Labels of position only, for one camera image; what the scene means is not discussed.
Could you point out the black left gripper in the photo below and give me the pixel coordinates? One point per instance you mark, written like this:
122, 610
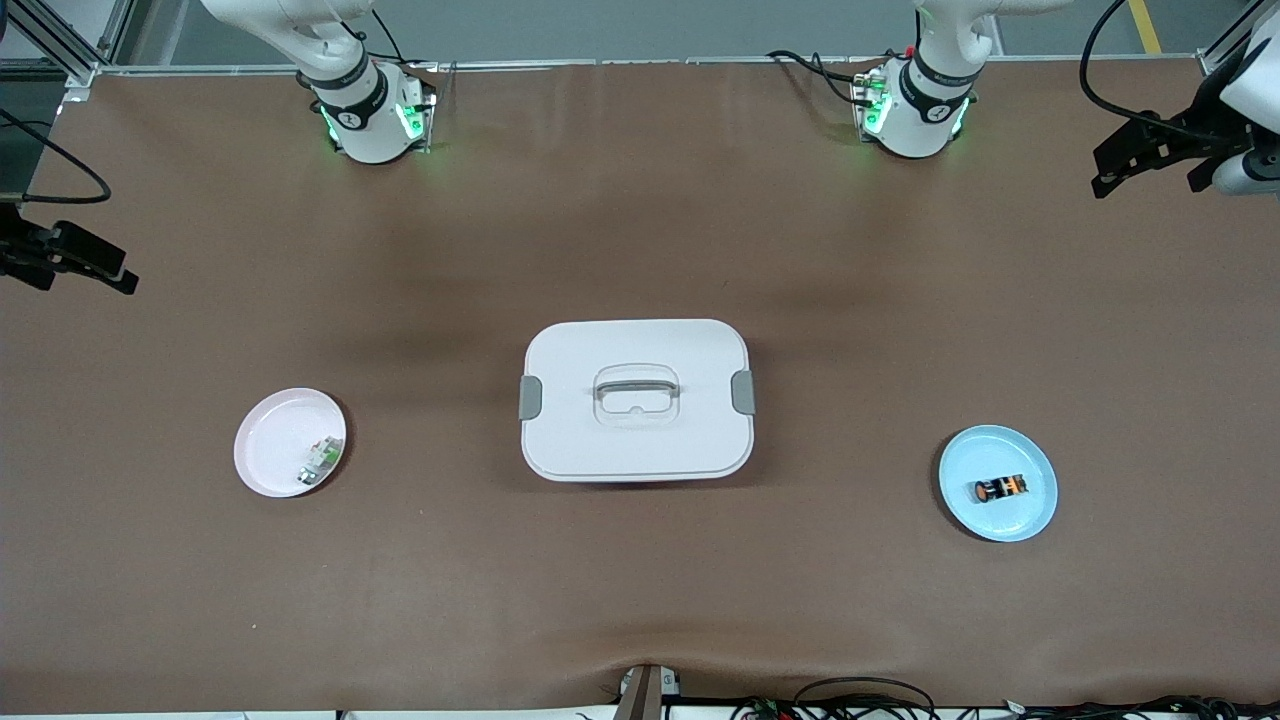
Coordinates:
1197, 134

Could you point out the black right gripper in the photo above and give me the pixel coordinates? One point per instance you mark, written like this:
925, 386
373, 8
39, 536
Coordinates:
22, 247

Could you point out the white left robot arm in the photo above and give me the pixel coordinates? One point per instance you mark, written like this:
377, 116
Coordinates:
915, 125

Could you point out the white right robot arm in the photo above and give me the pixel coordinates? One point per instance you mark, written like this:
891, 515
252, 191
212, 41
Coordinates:
370, 130

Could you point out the grey box latch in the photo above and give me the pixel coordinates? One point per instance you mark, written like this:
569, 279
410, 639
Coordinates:
743, 392
530, 398

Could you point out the white lidded storage box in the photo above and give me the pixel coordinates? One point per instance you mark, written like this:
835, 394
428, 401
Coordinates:
640, 450

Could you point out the pink round plate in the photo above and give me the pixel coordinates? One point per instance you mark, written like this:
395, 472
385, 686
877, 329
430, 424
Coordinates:
275, 450

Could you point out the light blue round plate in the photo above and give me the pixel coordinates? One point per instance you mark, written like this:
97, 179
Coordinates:
990, 450

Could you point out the aluminium frame profile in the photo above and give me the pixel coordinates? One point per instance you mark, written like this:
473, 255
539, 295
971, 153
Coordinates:
1215, 58
75, 62

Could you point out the green white switch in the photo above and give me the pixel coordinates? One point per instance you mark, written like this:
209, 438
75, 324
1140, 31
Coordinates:
322, 460

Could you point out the silver table edge rail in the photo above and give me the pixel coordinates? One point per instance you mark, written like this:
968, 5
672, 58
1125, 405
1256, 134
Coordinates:
560, 64

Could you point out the brown camera mount post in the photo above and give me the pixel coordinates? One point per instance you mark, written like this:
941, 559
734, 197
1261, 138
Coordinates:
640, 700

